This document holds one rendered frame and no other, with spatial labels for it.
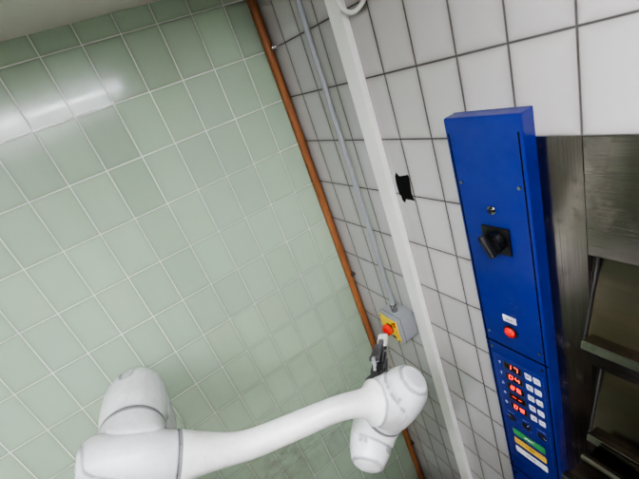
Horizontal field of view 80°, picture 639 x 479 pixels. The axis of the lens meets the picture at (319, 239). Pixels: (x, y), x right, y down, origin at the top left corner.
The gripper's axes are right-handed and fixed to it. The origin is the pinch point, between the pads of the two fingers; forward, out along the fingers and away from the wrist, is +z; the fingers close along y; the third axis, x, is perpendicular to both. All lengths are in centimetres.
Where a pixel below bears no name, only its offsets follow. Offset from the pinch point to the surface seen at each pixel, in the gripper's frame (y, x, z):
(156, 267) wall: -48, -58, -11
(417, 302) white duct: -12.5, 14.2, 2.4
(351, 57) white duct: -84, 15, 2
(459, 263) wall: -31.9, 28.7, -9.6
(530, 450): 22.5, 36.8, -22.0
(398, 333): 0.0, 5.2, 3.8
